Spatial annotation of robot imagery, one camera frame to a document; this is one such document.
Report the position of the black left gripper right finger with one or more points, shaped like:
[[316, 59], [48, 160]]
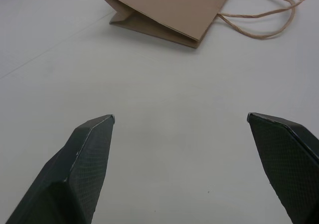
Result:
[[286, 159]]

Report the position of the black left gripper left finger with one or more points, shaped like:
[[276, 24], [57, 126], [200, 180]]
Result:
[[74, 174]]

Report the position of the brown paper bag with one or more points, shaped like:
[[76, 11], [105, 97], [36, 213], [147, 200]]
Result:
[[174, 7]]

